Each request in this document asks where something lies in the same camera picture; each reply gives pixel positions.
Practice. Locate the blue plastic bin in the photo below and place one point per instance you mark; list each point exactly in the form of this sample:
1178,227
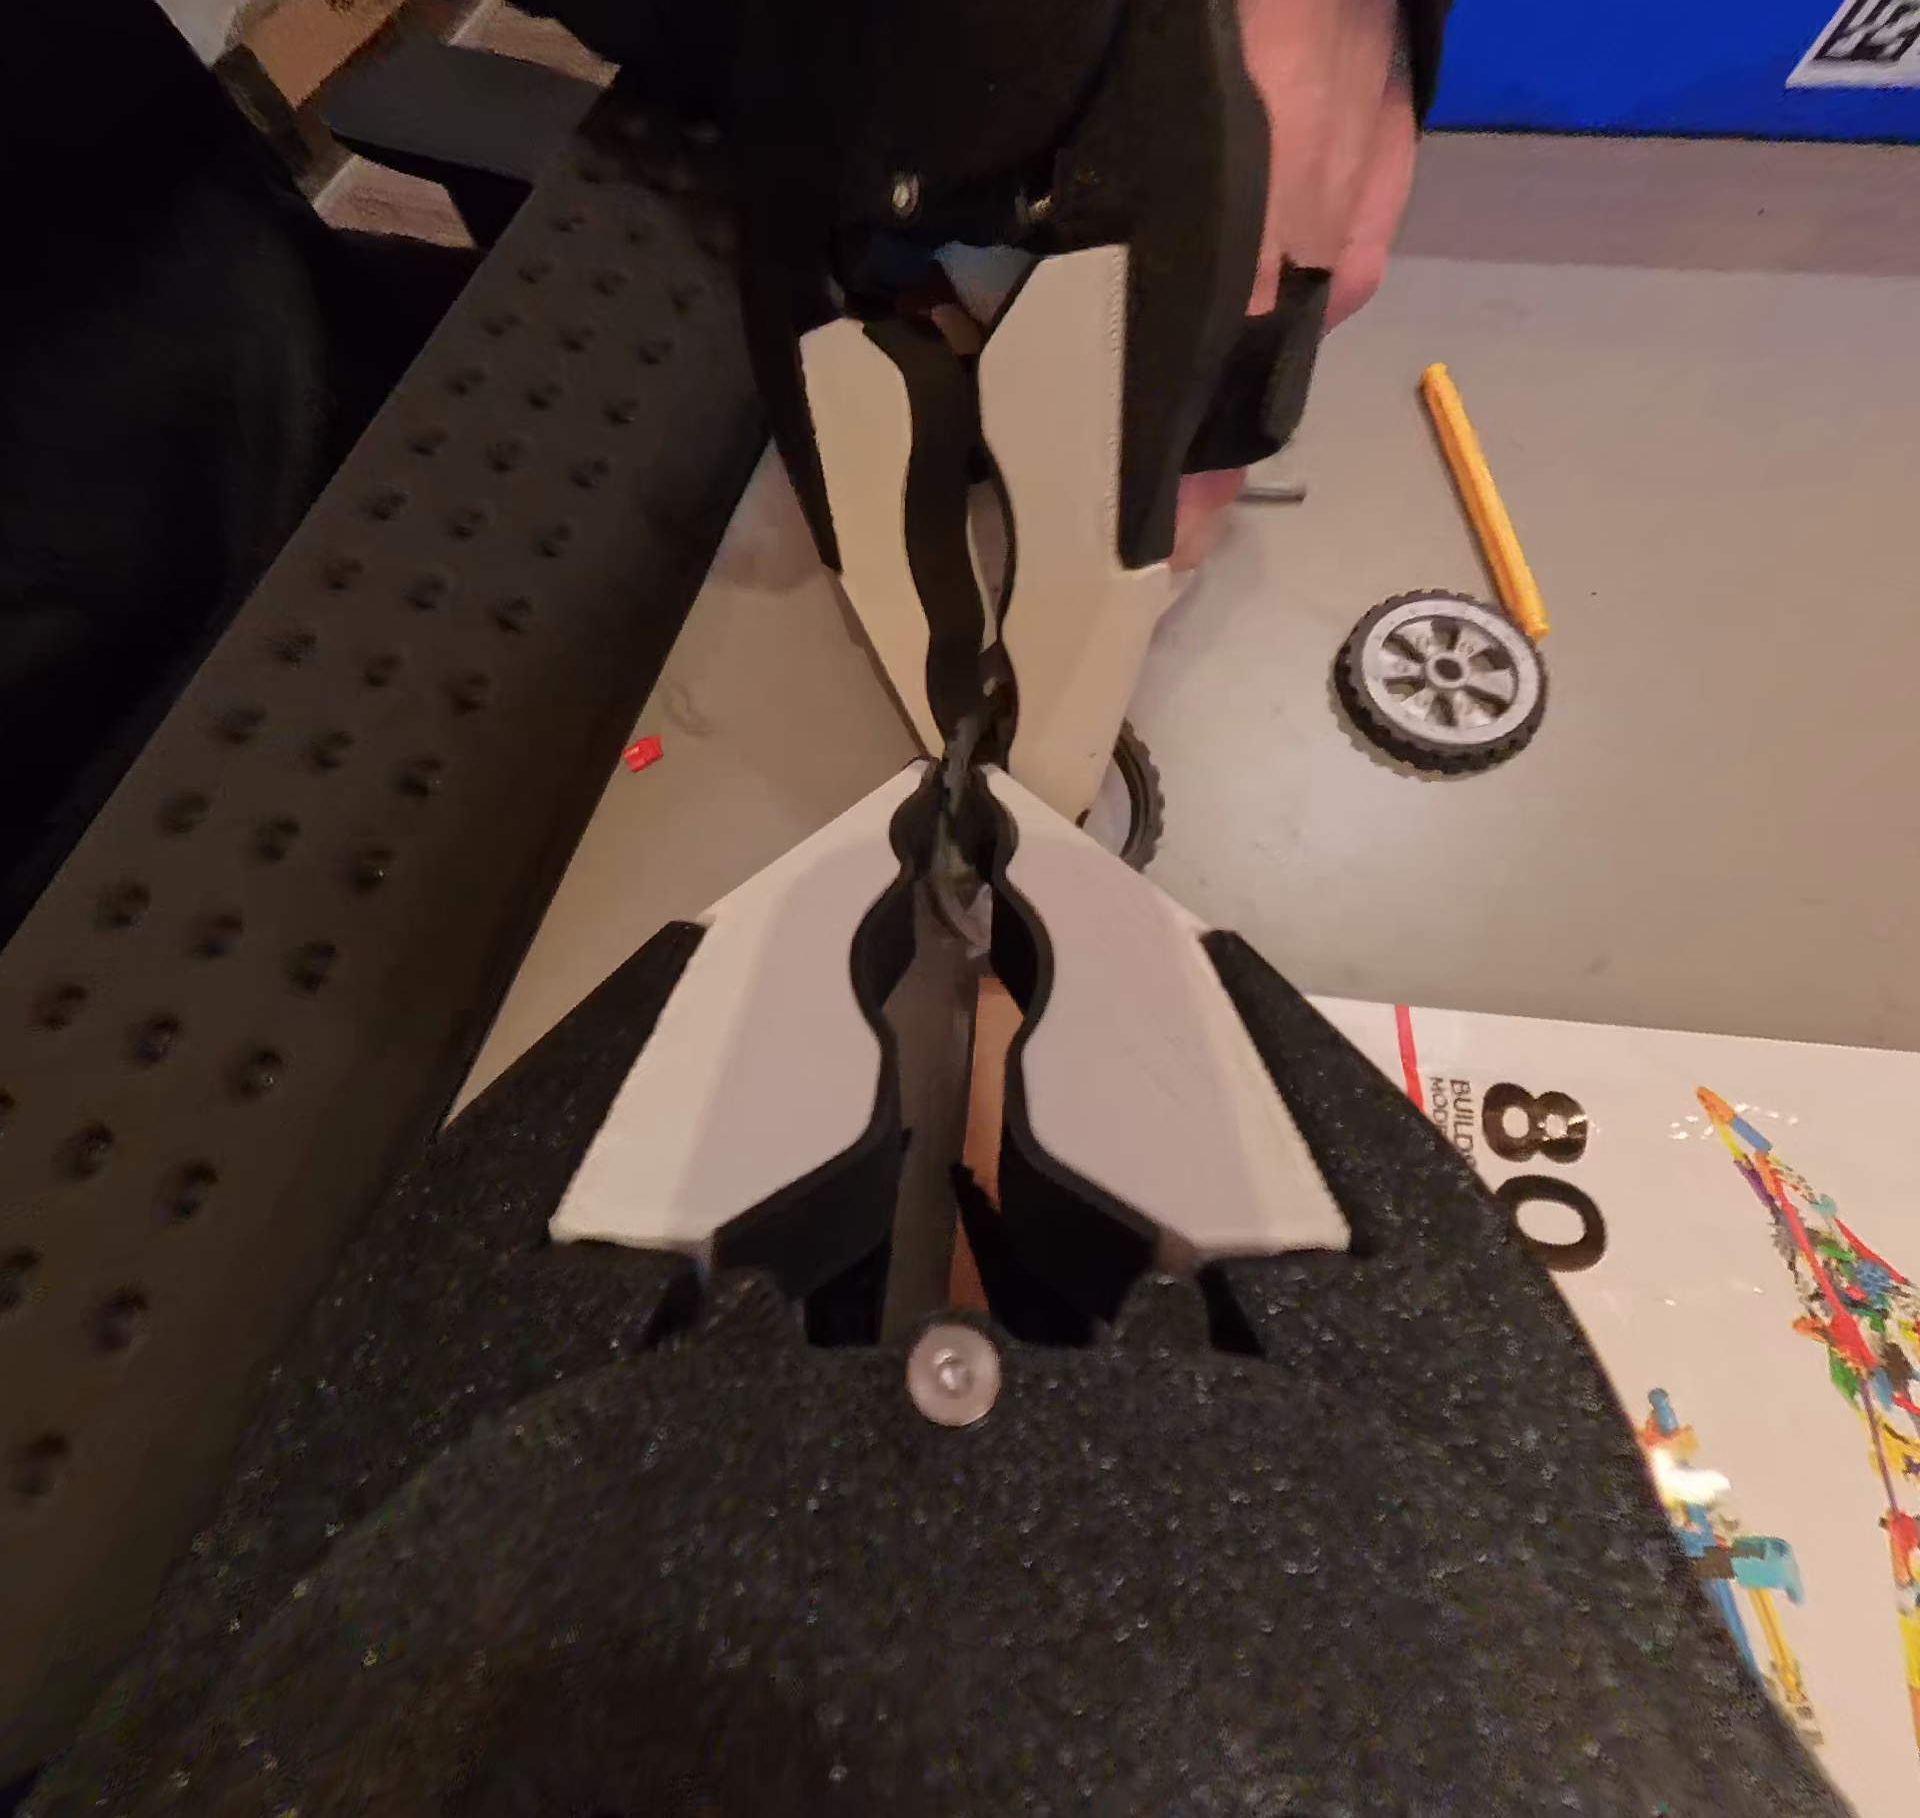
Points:
1621,17

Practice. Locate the brown cardboard box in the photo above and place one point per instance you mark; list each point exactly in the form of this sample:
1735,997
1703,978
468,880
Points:
324,25

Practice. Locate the black perforated pad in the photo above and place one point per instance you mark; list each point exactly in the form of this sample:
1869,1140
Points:
301,799

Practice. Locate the person's left hand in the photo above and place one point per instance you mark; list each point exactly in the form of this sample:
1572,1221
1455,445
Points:
1335,124

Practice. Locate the long orange rod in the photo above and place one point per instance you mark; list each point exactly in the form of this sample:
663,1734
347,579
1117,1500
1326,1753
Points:
1483,498

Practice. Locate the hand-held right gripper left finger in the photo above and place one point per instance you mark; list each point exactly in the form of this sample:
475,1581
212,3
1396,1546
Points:
721,1083

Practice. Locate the K'nex building set booklet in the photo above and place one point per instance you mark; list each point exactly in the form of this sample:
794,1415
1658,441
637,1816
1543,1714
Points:
1694,1339

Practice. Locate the black rubber tire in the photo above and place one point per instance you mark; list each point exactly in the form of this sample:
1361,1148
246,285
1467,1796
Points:
957,813

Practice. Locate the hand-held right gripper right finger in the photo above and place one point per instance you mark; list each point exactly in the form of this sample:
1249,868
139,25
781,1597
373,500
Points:
1171,1083

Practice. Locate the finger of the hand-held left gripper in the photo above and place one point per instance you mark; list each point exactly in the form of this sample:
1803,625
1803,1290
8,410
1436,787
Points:
1064,498
864,498

